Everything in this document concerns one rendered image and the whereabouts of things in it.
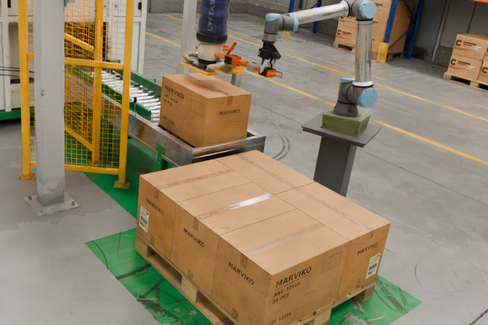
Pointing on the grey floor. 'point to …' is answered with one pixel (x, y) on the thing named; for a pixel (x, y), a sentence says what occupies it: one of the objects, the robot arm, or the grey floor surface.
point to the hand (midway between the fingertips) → (266, 71)
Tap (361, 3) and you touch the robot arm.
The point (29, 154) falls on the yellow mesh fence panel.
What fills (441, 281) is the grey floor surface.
